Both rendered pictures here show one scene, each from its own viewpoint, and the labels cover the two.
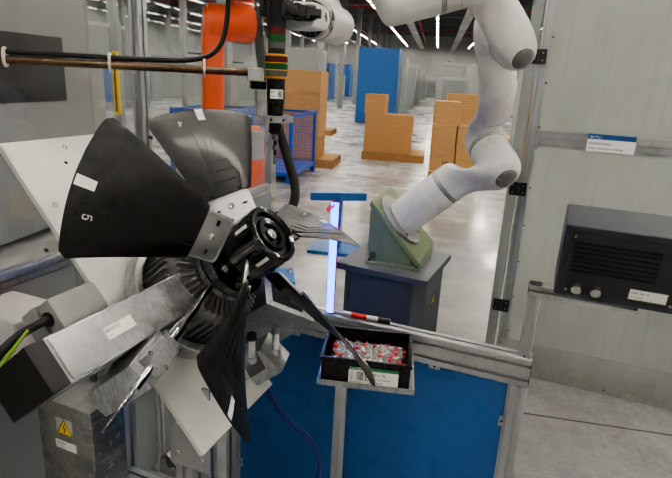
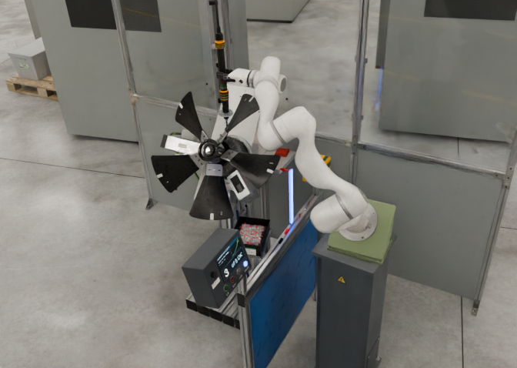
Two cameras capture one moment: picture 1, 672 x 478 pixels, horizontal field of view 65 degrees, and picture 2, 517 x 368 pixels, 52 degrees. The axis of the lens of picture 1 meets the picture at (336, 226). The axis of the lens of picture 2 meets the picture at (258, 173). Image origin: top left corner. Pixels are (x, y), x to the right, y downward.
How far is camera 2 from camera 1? 2.88 m
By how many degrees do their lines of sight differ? 88
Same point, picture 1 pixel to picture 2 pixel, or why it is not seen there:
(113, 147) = (187, 99)
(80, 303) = (187, 135)
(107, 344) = (176, 147)
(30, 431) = (279, 186)
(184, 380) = not seen: hidden behind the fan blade
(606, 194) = not seen: outside the picture
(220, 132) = (245, 108)
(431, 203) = not seen: hidden behind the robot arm
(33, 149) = (235, 88)
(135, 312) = (188, 145)
